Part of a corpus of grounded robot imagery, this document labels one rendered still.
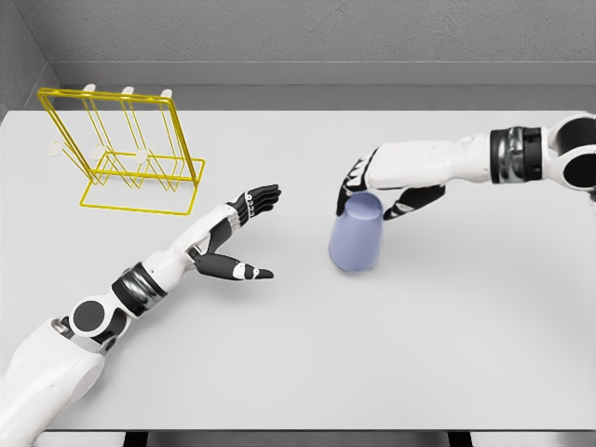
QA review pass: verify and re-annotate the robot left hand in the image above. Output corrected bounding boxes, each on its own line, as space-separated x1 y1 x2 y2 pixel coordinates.
175 183 283 281

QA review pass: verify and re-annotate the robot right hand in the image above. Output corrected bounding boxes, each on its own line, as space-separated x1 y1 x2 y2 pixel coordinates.
335 141 454 222

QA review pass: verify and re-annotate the lavender blue cup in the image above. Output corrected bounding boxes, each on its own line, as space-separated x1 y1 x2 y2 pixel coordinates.
328 192 386 273

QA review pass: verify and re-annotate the yellow wire cup holder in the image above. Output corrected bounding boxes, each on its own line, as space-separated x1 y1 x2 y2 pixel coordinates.
36 83 207 217

